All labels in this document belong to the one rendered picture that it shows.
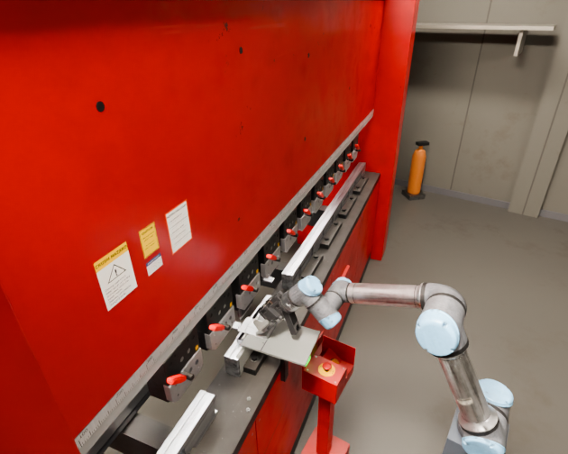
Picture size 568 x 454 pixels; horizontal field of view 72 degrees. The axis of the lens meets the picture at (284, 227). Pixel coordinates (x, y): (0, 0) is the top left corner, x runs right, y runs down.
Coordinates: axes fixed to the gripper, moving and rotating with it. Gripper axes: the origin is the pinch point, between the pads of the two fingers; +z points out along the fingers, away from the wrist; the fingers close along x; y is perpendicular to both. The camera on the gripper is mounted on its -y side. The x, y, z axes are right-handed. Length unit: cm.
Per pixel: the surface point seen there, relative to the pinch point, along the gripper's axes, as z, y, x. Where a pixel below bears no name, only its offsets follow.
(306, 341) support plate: -11.3, -14.7, -0.4
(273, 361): 6.5, -13.0, 3.2
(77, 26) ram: -82, 72, 52
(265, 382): 5.8, -13.9, 13.5
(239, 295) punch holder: -17.3, 17.9, 11.3
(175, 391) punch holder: -15, 15, 50
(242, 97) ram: -66, 59, 0
